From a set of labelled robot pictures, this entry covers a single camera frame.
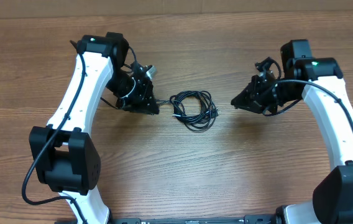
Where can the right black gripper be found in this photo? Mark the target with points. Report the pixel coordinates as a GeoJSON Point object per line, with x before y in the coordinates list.
{"type": "Point", "coordinates": [253, 101]}

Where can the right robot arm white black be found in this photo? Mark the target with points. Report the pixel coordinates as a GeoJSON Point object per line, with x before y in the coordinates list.
{"type": "Point", "coordinates": [319, 82]}

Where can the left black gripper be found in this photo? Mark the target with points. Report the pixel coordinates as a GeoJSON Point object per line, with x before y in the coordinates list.
{"type": "Point", "coordinates": [140, 103]}

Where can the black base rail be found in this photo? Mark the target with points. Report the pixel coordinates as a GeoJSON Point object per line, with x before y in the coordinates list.
{"type": "Point", "coordinates": [195, 220]}

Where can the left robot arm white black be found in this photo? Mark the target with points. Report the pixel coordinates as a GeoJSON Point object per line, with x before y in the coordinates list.
{"type": "Point", "coordinates": [66, 163]}

